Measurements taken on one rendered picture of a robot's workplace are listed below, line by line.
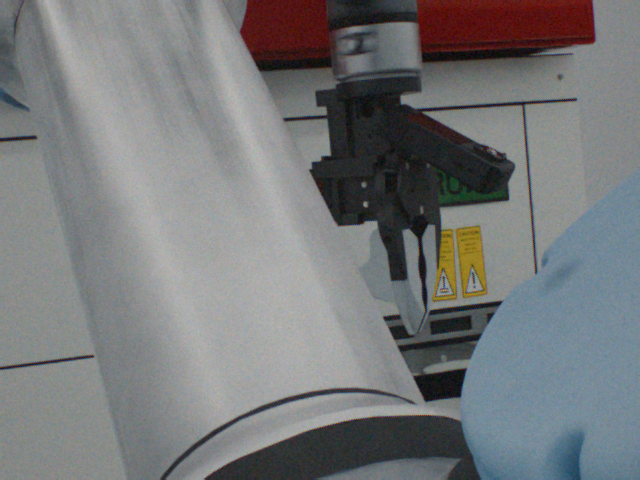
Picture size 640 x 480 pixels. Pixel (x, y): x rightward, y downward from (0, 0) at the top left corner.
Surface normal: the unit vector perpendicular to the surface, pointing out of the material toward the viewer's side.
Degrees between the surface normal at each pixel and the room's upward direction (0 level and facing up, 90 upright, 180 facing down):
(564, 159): 90
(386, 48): 90
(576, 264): 37
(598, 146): 90
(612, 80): 90
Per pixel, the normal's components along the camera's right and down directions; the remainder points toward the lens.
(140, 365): -0.73, -0.29
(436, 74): 0.36, 0.02
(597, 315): -0.65, -0.73
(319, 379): 0.16, -0.75
